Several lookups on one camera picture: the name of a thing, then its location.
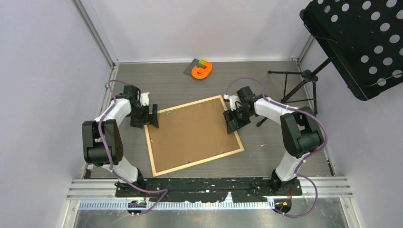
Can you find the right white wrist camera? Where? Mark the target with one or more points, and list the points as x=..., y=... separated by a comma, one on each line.
x=233, y=100

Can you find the aluminium rail frame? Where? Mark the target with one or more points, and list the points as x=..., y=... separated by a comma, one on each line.
x=326, y=202

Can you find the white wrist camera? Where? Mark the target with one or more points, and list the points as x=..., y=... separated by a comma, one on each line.
x=144, y=99
x=233, y=100

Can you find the orange plastic horseshoe piece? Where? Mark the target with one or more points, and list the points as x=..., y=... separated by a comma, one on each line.
x=202, y=72

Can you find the grey building baseplate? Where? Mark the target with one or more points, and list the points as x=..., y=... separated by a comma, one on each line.
x=189, y=68

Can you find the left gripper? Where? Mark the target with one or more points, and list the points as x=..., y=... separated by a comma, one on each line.
x=148, y=119

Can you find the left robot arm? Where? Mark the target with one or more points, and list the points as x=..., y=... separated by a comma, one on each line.
x=102, y=143

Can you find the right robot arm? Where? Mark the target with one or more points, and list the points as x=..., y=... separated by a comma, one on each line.
x=301, y=133

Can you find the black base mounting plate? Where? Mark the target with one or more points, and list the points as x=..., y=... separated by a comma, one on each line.
x=207, y=190

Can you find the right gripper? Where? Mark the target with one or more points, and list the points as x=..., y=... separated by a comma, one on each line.
x=229, y=115

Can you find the black perforated music stand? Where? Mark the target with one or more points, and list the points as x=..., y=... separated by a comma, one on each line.
x=363, y=39

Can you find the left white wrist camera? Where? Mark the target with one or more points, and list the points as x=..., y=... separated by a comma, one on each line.
x=144, y=99

